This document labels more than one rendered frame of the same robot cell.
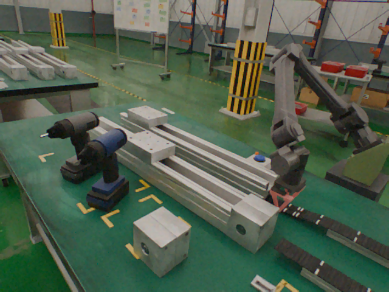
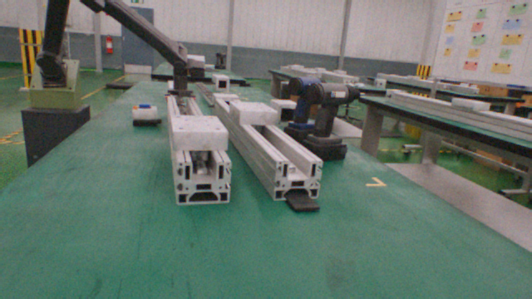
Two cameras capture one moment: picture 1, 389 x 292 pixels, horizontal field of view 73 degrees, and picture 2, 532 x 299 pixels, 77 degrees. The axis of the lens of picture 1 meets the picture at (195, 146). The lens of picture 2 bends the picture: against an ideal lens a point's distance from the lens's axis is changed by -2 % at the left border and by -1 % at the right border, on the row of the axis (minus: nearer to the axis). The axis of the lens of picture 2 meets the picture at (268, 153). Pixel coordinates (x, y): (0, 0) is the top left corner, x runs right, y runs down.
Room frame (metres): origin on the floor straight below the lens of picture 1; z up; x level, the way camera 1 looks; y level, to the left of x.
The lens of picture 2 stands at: (1.70, 0.76, 1.07)
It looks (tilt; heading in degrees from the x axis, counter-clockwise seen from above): 17 degrees down; 212
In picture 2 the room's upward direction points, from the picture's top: 5 degrees clockwise
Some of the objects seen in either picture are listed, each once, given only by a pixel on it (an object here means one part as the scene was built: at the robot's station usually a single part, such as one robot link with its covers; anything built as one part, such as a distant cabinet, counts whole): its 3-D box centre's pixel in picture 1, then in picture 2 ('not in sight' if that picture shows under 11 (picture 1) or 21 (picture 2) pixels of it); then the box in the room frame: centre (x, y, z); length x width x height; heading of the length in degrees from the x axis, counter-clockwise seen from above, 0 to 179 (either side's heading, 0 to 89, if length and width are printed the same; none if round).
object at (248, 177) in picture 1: (184, 147); (188, 131); (1.00, 0.04, 0.82); 0.80 x 0.10 x 0.09; 50
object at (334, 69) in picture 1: (320, 97); not in sight; (3.61, -1.63, 0.50); 1.03 x 0.55 x 1.01; 58
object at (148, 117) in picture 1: (147, 118); (196, 137); (1.16, 0.23, 0.87); 0.16 x 0.11 x 0.07; 50
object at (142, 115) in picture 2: (256, 166); (147, 115); (0.91, -0.25, 0.81); 0.10 x 0.08 x 0.06; 140
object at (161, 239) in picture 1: (165, 237); (280, 113); (0.48, 0.05, 0.83); 0.11 x 0.10 x 0.10; 140
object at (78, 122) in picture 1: (72, 149); (335, 121); (0.76, 0.40, 0.89); 0.20 x 0.08 x 0.22; 154
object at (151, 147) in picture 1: (149, 149); (251, 117); (0.85, 0.17, 0.87); 0.16 x 0.11 x 0.07; 50
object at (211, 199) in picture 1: (148, 160); (250, 132); (0.85, 0.17, 0.82); 0.80 x 0.10 x 0.09; 50
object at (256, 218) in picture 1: (254, 219); (222, 106); (0.58, -0.18, 0.83); 0.12 x 0.09 x 0.10; 140
